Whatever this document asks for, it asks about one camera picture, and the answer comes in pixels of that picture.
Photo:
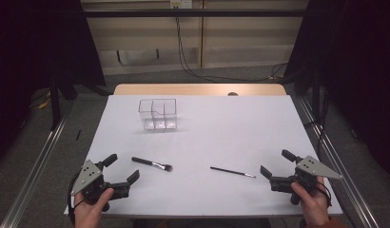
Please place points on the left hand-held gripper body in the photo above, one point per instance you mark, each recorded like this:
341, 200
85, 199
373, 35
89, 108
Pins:
88, 175

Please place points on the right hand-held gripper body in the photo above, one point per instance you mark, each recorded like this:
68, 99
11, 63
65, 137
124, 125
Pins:
310, 172

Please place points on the thick black makeup brush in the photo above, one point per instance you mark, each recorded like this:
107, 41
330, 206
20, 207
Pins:
150, 163

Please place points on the thin black makeup brush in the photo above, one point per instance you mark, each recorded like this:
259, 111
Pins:
231, 171

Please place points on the clear plastic organizer box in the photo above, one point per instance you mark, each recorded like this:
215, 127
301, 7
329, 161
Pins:
158, 114

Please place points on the person's right hand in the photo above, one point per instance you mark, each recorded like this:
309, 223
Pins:
313, 202

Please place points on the person's left hand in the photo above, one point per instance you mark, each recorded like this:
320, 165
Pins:
90, 212

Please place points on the small black stick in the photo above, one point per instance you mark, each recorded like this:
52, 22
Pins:
78, 135

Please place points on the white table cover sheet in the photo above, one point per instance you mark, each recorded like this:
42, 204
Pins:
209, 142

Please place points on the black metal stand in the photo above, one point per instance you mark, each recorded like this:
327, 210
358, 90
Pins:
316, 95

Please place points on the dark curtain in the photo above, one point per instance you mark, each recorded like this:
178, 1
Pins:
358, 63
41, 47

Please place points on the aluminium floor rail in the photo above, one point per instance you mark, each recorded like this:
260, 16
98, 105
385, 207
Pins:
339, 158
34, 167

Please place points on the black horizontal frame bar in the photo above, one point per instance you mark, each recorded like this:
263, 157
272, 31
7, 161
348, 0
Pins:
196, 13

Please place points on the white wall outlet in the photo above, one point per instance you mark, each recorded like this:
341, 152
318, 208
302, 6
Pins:
182, 3

